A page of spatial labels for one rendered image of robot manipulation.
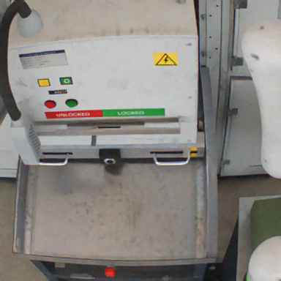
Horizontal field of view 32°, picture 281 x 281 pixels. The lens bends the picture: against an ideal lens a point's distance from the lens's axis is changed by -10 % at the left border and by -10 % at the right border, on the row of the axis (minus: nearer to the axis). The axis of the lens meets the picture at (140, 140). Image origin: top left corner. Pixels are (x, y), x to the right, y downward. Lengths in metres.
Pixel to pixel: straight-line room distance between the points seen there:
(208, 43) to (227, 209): 1.00
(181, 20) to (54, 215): 0.71
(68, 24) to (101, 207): 0.59
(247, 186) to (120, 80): 1.35
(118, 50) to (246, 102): 0.85
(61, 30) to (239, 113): 0.99
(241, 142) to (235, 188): 0.37
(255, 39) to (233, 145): 1.28
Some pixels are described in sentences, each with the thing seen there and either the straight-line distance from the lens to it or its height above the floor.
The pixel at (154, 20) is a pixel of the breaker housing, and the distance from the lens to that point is 1.19.
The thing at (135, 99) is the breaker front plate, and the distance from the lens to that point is 1.35.
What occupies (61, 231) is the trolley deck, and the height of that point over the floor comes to 0.85.
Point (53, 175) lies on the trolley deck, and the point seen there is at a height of 0.85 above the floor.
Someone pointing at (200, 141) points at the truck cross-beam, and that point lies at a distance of 1.53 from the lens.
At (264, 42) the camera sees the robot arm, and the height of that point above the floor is 1.54.
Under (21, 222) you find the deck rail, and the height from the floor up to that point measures 0.86.
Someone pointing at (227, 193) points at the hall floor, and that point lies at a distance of 2.49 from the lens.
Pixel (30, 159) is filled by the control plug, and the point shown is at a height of 1.04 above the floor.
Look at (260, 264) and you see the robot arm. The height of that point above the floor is 1.40.
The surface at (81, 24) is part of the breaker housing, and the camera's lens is 1.21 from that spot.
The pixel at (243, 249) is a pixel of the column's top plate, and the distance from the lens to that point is 1.59.
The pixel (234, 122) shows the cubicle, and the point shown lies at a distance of 2.06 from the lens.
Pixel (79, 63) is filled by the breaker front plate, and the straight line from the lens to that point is 1.24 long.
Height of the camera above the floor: 2.25
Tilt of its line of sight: 59 degrees down
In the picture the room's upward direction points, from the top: 7 degrees counter-clockwise
